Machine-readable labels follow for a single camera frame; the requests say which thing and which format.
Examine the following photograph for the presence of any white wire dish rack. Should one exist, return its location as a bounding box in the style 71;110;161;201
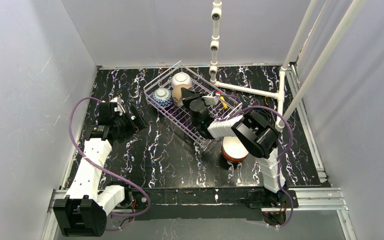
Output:
144;61;242;150

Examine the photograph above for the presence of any plain white bowl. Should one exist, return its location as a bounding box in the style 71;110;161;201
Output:
171;71;192;89

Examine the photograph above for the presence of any blue patterned bowl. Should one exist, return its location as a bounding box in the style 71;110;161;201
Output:
151;87;174;109

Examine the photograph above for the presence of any floral beige bowl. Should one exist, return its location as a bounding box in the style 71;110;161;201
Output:
172;84;193;107

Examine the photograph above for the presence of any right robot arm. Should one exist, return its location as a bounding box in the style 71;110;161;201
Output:
180;87;285;193

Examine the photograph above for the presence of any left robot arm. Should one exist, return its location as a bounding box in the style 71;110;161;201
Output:
52;100;147;237

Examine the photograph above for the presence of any yellow black tool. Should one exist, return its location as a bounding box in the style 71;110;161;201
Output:
220;96;229;110

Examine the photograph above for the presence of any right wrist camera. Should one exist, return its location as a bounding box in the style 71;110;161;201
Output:
202;92;221;106

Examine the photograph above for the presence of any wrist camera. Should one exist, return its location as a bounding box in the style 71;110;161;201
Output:
109;97;125;114
202;92;221;106

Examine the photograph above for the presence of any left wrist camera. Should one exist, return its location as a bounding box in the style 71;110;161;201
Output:
109;97;125;114

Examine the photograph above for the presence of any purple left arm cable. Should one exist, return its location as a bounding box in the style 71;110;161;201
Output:
70;96;152;232

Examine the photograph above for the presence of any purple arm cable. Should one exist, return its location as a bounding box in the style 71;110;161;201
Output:
211;93;295;229
70;96;152;232

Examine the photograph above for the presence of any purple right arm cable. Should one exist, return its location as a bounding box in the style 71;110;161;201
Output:
211;93;295;229

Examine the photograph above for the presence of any aluminium front rail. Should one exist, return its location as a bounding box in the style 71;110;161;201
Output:
47;188;349;214

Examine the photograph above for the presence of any white PVC pipe frame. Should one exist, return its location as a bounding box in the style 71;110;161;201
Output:
208;0;367;133

